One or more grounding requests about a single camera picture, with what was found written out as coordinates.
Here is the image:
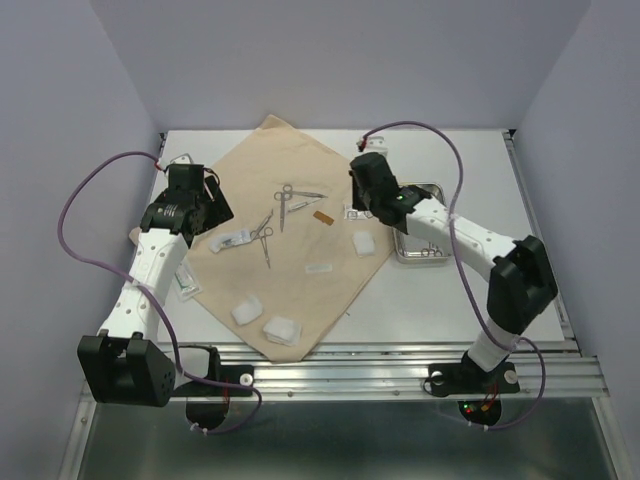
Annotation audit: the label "hemostat clamp crossing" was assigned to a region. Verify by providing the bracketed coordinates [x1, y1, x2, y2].
[251, 226, 273, 268]

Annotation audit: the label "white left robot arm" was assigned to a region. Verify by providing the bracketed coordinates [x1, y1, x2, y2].
[77, 154, 233, 407]

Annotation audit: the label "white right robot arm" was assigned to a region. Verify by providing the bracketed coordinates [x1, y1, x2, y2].
[349, 153, 558, 390]

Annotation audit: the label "fine curved forceps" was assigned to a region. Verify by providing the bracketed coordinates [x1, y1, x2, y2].
[287, 194, 326, 212]

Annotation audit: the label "stainless steel tray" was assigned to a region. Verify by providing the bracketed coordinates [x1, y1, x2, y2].
[390, 181, 451, 266]

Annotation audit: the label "straight surgical scissors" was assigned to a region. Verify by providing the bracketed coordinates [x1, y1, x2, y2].
[274, 184, 293, 232]

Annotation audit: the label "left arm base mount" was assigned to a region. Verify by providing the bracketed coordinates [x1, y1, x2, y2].
[173, 344, 261, 436]

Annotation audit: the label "hemostat clamp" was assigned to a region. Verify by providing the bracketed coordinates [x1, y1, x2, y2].
[420, 242, 445, 258]

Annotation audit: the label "white packet under forceps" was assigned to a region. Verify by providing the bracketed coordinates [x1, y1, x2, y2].
[287, 198, 319, 212]

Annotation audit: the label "green suture packet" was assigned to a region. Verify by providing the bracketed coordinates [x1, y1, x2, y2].
[174, 259, 202, 302]

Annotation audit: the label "white gauze pad right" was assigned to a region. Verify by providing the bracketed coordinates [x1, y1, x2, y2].
[352, 231, 376, 258]

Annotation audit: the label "small clear needle packet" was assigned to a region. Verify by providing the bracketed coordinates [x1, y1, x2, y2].
[344, 204, 373, 221]

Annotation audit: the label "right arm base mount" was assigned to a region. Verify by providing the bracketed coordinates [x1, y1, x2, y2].
[421, 354, 520, 430]

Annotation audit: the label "aluminium mounting rail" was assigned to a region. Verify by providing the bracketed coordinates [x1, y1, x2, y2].
[218, 342, 609, 402]

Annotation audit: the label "scalpel with brown cap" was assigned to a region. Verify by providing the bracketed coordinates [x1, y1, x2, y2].
[313, 211, 335, 226]

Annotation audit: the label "white gauze pad stack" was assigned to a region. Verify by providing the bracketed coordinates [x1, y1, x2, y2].
[263, 316, 302, 347]

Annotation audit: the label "white foil blade packet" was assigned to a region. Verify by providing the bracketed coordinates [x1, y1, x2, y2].
[305, 264, 333, 274]

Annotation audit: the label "angled steel tweezers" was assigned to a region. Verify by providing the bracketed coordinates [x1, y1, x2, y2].
[244, 210, 274, 244]

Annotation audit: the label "clear packet black part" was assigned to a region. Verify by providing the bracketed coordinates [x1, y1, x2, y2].
[208, 229, 252, 254]

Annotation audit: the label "white gauze pad left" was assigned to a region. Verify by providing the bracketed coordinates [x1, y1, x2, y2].
[231, 295, 264, 326]

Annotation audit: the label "beige cloth drape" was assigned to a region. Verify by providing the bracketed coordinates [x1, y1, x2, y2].
[182, 114, 396, 364]

